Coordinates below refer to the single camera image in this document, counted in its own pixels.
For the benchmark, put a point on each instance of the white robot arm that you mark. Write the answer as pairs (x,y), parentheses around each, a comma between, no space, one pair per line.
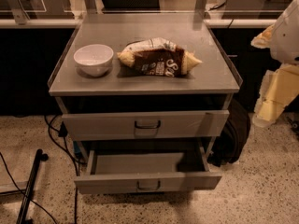
(290,16)

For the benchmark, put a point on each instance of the grey metal drawer cabinet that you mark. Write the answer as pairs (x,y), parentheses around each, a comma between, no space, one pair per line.
(216,75)

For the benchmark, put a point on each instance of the white ceramic bowl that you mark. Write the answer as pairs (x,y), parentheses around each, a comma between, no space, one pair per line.
(94,60)

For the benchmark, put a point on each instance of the black backpack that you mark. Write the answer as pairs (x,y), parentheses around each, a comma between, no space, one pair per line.
(228,146)

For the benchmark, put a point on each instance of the yellowish robot gripper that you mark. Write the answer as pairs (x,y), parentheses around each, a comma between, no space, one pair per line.
(287,37)

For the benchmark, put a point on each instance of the grey top drawer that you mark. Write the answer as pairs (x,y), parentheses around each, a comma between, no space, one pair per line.
(138,125)

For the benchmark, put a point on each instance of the grey drawer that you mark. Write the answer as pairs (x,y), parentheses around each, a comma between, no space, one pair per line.
(142,173)
(138,125)

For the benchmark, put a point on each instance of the brown and white snack bag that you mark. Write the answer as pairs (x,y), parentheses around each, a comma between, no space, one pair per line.
(158,57)

